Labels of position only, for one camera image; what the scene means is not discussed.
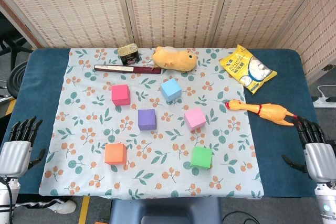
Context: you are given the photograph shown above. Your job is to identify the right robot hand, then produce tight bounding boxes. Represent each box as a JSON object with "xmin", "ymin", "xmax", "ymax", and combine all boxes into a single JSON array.
[{"xmin": 281, "ymin": 115, "xmax": 336, "ymax": 183}]

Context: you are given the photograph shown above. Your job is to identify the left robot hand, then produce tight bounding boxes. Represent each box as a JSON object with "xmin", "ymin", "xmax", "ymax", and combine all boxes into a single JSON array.
[{"xmin": 0, "ymin": 115, "xmax": 47, "ymax": 179}]

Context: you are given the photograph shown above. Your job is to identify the orange foam cube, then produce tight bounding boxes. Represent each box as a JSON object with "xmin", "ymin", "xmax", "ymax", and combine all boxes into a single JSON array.
[{"xmin": 104, "ymin": 143, "xmax": 128, "ymax": 166}]

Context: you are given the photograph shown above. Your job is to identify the magenta foam cube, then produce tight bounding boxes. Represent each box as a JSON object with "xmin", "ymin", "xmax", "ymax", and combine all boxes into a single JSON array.
[{"xmin": 110, "ymin": 84, "xmax": 131, "ymax": 106}]

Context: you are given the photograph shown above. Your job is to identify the light pink foam cube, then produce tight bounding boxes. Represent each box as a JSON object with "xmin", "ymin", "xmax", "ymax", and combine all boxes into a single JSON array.
[{"xmin": 183, "ymin": 107, "xmax": 207, "ymax": 132}]

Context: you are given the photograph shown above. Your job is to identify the light blue foam cube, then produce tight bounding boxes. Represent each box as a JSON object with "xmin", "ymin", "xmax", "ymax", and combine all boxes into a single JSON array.
[{"xmin": 160, "ymin": 78, "xmax": 183, "ymax": 102}]

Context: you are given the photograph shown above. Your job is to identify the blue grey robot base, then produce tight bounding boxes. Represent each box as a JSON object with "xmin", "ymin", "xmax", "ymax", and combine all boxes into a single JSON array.
[{"xmin": 109, "ymin": 197, "xmax": 223, "ymax": 224}]

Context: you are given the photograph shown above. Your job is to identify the black striped trouser leg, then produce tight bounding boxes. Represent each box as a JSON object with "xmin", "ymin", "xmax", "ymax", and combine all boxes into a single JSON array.
[{"xmin": 14, "ymin": 199, "xmax": 66, "ymax": 211}]

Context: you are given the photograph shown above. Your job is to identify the white power strip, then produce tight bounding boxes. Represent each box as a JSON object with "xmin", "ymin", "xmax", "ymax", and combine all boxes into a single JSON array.
[{"xmin": 312, "ymin": 97, "xmax": 336, "ymax": 109}]

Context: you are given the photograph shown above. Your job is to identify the white shoe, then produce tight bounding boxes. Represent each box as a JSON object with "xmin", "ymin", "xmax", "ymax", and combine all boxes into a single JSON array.
[{"xmin": 48, "ymin": 199, "xmax": 78, "ymax": 215}]

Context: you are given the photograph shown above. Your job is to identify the yellow rubber chicken toy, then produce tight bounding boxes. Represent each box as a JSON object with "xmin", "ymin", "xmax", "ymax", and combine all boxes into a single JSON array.
[{"xmin": 225, "ymin": 99, "xmax": 299, "ymax": 127}]

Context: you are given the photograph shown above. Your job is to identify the black round stool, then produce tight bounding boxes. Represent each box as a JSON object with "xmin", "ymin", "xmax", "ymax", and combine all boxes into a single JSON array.
[{"xmin": 6, "ymin": 61, "xmax": 28, "ymax": 99}]

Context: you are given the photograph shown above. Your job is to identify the dark blue table cover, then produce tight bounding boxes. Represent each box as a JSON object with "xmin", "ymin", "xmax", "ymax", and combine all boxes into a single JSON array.
[{"xmin": 0, "ymin": 48, "xmax": 326, "ymax": 199}]

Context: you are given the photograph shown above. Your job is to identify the black office chair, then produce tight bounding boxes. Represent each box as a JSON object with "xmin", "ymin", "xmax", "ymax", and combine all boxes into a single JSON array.
[{"xmin": 0, "ymin": 18, "xmax": 34, "ymax": 70}]

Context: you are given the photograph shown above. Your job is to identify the green foam cube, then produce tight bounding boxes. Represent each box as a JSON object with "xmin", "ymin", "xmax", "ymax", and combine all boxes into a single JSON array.
[{"xmin": 191, "ymin": 146, "xmax": 213, "ymax": 169}]

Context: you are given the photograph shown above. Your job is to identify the yellow marshmallow bag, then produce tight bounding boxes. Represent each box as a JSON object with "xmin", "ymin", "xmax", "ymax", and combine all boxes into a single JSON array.
[{"xmin": 219, "ymin": 44, "xmax": 278, "ymax": 95}]

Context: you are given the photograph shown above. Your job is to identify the purple foam cube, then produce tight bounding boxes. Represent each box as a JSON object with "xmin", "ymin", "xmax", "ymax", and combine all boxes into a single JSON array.
[{"xmin": 138, "ymin": 109, "xmax": 157, "ymax": 131}]

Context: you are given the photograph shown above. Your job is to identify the long dark red box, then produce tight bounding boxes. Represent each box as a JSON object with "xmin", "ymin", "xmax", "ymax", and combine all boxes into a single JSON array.
[{"xmin": 93, "ymin": 64, "xmax": 163, "ymax": 75}]

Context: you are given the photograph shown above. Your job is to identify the floral print tablecloth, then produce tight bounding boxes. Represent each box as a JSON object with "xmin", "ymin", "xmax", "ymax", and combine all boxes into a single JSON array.
[{"xmin": 38, "ymin": 47, "xmax": 265, "ymax": 200}]

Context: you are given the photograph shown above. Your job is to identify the gold black tin can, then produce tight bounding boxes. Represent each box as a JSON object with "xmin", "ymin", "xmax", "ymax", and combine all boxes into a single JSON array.
[{"xmin": 117, "ymin": 42, "xmax": 141, "ymax": 66}]

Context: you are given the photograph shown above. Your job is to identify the yellow plush duck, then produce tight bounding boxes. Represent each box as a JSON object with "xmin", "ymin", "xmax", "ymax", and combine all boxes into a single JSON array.
[{"xmin": 152, "ymin": 46, "xmax": 198, "ymax": 72}]

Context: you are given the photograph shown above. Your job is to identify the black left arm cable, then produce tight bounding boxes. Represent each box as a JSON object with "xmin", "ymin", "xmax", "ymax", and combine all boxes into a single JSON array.
[{"xmin": 0, "ymin": 178, "xmax": 14, "ymax": 224}]

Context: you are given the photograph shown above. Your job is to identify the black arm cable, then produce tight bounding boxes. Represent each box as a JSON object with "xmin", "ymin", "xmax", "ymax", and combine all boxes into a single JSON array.
[
  {"xmin": 222, "ymin": 211, "xmax": 261, "ymax": 224},
  {"xmin": 0, "ymin": 178, "xmax": 14, "ymax": 224}
]

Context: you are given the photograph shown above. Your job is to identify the white charger cable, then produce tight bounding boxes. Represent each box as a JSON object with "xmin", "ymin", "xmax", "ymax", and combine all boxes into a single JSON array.
[{"xmin": 317, "ymin": 84, "xmax": 336, "ymax": 100}]

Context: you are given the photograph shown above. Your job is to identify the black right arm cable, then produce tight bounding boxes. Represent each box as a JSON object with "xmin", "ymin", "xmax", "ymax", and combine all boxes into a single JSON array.
[{"xmin": 222, "ymin": 211, "xmax": 261, "ymax": 224}]

